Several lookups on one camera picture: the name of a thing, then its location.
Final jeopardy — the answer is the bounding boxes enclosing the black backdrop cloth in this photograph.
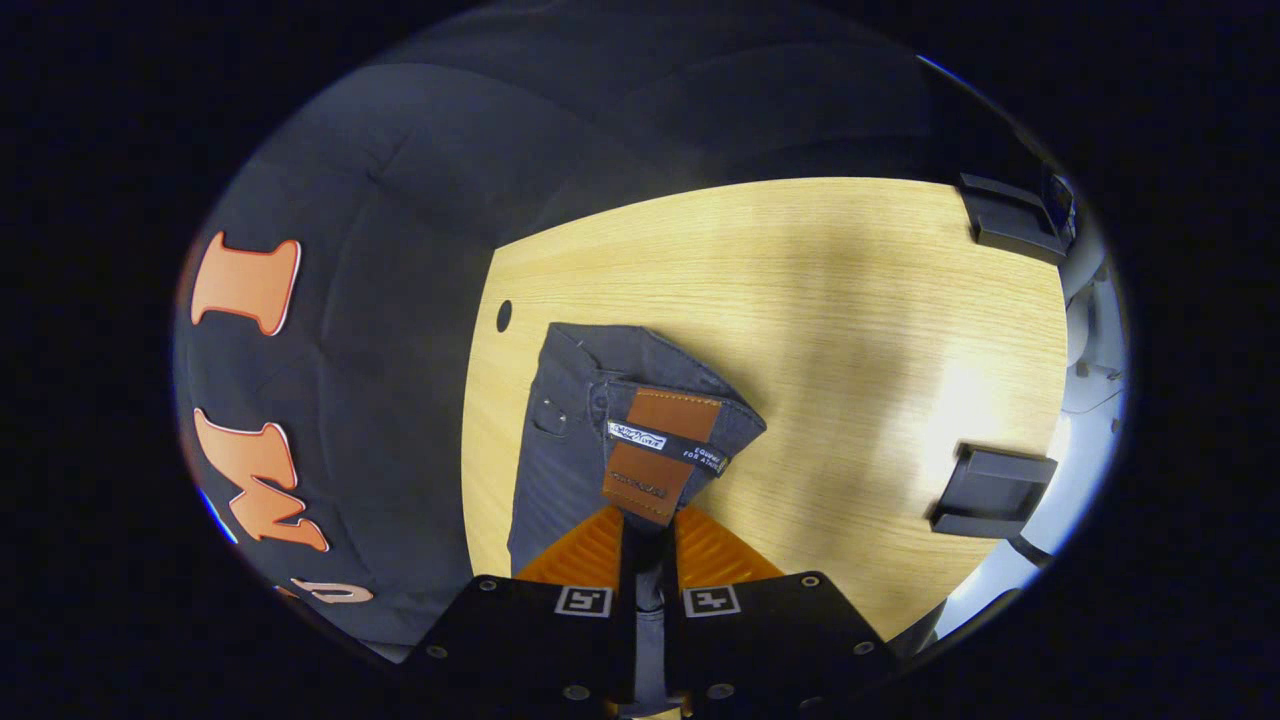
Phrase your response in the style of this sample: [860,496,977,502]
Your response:
[175,5,1051,651]

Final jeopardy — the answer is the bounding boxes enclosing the black plastic holder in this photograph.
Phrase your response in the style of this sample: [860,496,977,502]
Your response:
[928,443,1059,541]
[958,172,1078,267]

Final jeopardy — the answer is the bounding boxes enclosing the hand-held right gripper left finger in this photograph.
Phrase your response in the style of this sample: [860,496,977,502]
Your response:
[400,505,637,717]

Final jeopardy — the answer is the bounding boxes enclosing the dark grey jeans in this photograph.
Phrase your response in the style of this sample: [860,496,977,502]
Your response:
[506,322,769,706]

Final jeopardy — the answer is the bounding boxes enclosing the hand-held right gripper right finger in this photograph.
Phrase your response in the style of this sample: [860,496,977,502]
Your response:
[664,505,900,717]

